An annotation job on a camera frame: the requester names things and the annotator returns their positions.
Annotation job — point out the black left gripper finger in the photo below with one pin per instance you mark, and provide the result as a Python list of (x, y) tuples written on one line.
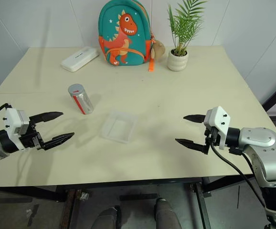
[(46, 116), (59, 140)]

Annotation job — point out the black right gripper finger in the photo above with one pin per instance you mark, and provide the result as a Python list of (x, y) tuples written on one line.
[(194, 118), (190, 143)]

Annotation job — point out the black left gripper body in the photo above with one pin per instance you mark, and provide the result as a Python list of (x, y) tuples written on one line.
[(30, 139)]

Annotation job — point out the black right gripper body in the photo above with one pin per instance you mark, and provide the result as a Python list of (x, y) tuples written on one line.
[(211, 137)]

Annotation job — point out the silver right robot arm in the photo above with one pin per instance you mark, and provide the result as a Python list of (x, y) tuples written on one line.
[(262, 145)]

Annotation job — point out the clear plastic tray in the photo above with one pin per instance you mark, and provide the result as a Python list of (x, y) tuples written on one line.
[(119, 126)]

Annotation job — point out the red and silver can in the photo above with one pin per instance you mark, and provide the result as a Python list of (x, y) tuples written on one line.
[(81, 99)]

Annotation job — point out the white ribbed plant pot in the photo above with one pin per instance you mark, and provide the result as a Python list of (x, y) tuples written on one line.
[(177, 60)]

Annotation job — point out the white rectangular case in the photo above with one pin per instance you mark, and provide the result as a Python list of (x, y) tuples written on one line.
[(80, 58)]

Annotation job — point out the green palm plant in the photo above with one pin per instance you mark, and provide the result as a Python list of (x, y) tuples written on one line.
[(184, 23)]

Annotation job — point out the teal dinosaur backpack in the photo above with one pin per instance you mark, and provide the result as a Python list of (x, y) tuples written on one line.
[(124, 33)]

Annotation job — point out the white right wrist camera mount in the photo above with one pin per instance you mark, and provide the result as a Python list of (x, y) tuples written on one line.
[(218, 121)]

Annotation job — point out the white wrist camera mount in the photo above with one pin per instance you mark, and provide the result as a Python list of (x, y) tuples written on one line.
[(15, 121), (218, 121)]

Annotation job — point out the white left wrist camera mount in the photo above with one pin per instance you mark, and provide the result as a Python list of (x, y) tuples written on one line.
[(15, 121)]

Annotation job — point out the black table frame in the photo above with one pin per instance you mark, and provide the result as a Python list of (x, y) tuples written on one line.
[(200, 190)]

